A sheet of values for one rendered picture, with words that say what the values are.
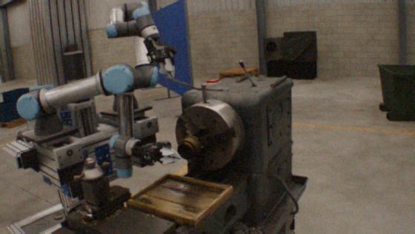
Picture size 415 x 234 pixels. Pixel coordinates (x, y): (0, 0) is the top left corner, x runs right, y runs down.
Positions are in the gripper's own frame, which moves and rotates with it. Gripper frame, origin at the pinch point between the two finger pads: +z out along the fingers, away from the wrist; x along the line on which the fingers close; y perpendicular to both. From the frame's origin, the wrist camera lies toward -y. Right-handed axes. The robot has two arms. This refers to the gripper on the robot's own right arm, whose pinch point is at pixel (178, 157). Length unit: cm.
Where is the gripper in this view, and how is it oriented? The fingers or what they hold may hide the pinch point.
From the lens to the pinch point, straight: 128.1
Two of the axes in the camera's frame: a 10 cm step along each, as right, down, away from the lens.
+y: -5.4, 2.0, -8.1
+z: 8.4, 1.5, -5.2
